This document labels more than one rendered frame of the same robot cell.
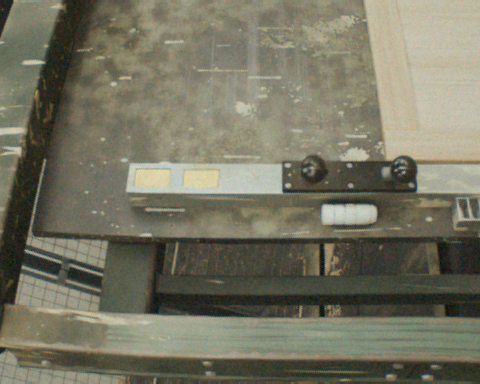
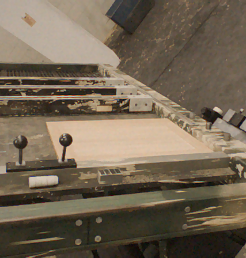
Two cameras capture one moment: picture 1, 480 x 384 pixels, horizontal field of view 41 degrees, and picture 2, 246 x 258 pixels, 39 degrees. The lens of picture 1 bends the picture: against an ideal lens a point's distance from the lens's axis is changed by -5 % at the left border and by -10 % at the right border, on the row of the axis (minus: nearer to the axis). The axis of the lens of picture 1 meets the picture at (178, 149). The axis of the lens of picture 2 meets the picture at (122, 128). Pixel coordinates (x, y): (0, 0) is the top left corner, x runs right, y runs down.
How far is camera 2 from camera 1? 56 cm
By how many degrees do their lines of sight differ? 43
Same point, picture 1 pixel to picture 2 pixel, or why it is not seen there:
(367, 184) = (50, 165)
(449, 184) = (93, 164)
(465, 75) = (97, 143)
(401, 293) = not seen: hidden behind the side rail
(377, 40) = (54, 136)
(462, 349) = (109, 205)
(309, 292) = not seen: hidden behind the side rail
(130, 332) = not seen: outside the picture
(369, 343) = (60, 209)
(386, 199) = (62, 174)
